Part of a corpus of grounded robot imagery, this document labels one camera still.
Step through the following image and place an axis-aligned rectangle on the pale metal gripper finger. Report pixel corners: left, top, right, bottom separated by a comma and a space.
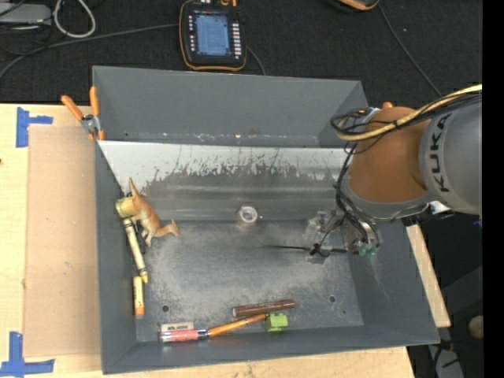
304, 226, 342, 248
313, 209, 343, 232

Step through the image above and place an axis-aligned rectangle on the clear tape roll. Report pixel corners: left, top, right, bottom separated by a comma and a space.
235, 206, 260, 228

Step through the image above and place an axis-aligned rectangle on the grey metal bin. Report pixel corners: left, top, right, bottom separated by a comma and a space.
91, 65, 441, 374

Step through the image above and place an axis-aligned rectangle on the brown marker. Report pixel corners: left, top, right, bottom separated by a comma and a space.
232, 298, 297, 318

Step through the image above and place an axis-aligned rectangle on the green toy block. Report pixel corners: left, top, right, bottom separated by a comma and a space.
265, 313, 290, 333

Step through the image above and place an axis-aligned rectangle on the orange pen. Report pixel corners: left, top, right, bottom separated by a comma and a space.
206, 313, 269, 338

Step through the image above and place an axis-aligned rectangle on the pink lip gloss tube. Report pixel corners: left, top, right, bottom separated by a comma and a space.
158, 328, 210, 343

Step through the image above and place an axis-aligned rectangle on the orange toy kangaroo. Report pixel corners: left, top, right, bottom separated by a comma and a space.
128, 177, 180, 247

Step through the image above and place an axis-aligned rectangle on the white crayon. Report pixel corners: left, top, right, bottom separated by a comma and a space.
122, 217, 150, 284

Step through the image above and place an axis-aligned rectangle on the brass-coloured short cylinder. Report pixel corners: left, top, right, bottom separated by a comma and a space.
115, 196, 138, 219

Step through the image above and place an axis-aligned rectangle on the brown cardboard board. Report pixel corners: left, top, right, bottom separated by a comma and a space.
22, 124, 104, 360

